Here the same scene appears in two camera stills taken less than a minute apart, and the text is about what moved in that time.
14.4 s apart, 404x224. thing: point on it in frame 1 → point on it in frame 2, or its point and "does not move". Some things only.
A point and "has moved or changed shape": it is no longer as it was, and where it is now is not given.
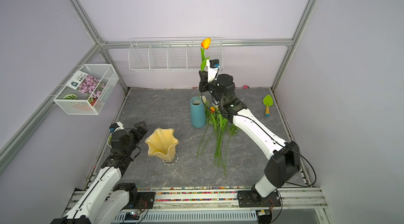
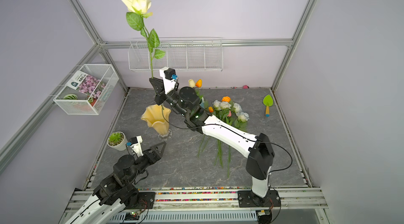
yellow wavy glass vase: x=162 y=144 → x=157 y=116
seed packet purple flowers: x=86 y=83 does not move
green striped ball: x=70 y=97 does not move
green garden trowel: x=268 y=101 does not move
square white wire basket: x=87 y=90 does not move
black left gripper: x=143 y=130 → x=152 y=159
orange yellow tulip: x=205 y=44 has moved or changed shape
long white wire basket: x=178 y=54 does not move
